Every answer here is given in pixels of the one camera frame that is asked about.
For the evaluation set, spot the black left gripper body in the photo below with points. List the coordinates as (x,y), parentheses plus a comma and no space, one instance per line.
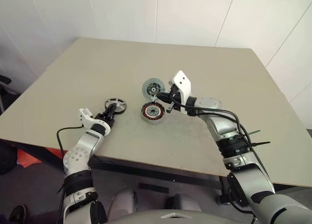
(104,119)

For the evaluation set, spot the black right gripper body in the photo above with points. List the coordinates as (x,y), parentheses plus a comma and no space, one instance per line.
(176,97)

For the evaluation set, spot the silver round motor lid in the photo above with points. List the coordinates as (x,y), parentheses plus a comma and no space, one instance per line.
(153,88)

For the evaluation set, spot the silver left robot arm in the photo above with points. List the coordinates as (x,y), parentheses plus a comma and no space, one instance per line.
(81,146)

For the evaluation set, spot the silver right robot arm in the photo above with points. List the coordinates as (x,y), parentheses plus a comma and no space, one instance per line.
(224,126)

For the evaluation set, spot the silver motor housing copper windings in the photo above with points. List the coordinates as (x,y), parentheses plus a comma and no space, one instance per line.
(153,112)

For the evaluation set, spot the grey rounded shape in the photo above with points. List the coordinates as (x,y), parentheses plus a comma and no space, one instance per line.
(185,202)
(123,198)

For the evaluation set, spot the orange sheet on floor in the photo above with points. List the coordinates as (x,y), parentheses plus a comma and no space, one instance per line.
(26,158)

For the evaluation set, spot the black zip tie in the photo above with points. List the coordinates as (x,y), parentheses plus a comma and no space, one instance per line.
(260,143)

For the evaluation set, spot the black bag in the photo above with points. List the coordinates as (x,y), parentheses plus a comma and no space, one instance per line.
(7,158)

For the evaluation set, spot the grey robot torso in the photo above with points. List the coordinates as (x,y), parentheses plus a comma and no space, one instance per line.
(180,215)

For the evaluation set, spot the black shoe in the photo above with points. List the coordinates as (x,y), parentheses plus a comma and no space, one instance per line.
(17,213)

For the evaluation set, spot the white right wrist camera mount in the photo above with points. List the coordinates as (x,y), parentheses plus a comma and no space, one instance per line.
(182,83)

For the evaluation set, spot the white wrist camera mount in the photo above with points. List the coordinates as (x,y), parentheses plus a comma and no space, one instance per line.
(182,83)
(85,119)

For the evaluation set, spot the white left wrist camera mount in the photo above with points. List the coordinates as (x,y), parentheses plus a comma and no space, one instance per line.
(85,119)

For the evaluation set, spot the black metal table frame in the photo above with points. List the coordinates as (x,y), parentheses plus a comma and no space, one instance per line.
(156,172)

